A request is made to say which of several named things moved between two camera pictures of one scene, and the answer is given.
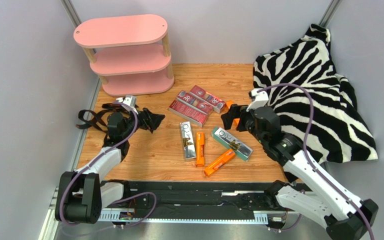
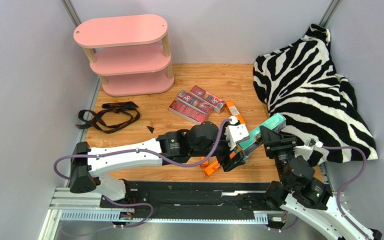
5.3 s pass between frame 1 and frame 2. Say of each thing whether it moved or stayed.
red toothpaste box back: stayed
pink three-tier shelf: stayed
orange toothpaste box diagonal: stayed
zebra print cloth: stayed
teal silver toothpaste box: moved
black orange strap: stayed
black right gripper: moved
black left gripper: moved
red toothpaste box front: stayed
